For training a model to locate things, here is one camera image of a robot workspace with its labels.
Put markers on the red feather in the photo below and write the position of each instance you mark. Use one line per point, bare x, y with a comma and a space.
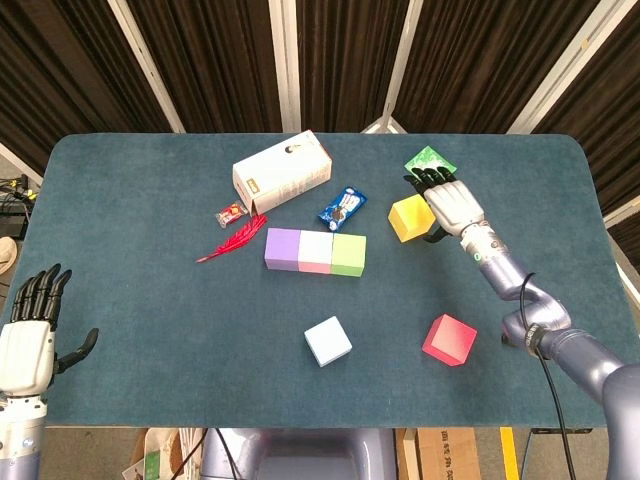
240, 237

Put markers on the blue-grey robot torso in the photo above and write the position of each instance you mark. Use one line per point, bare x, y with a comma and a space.
310, 455

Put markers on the blue cookie packet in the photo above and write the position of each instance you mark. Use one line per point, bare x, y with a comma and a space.
342, 207

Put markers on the white frame pole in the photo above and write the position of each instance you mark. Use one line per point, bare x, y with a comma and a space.
147, 65
285, 65
560, 65
400, 65

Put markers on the straw hat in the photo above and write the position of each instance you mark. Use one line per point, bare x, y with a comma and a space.
7, 255

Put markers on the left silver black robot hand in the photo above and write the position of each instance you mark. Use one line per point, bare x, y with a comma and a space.
25, 355

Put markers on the teal table cloth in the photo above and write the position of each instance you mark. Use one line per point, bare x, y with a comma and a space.
150, 390

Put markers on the light blue foam cube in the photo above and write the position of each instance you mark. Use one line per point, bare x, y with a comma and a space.
327, 342

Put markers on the white paper bag green print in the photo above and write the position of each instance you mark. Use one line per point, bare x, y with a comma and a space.
150, 460

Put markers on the pink foam cube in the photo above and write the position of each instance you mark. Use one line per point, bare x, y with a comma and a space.
315, 250

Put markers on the yellow foam cube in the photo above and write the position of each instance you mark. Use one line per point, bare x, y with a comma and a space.
407, 222

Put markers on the brown cardboard box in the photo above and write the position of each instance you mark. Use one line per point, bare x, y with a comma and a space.
445, 455

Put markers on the purple foam cube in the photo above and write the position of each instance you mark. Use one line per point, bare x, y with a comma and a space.
282, 247

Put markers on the black electronics box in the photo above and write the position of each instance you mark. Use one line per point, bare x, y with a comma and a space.
12, 225

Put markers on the small red candy packet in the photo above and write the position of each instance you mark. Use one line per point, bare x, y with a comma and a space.
231, 214

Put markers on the dark brown curtain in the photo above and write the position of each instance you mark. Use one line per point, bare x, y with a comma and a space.
225, 60

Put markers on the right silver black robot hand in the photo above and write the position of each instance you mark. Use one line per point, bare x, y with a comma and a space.
452, 205

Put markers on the green foam cube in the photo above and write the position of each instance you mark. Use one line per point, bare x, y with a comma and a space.
348, 255

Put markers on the green sachet packet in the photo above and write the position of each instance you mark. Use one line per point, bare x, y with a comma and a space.
427, 157

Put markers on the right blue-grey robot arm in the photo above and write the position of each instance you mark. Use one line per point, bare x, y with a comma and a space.
575, 345

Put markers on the red foam cube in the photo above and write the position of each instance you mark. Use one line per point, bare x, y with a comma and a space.
447, 342

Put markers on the white cardboard carton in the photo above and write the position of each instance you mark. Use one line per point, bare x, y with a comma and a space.
285, 175

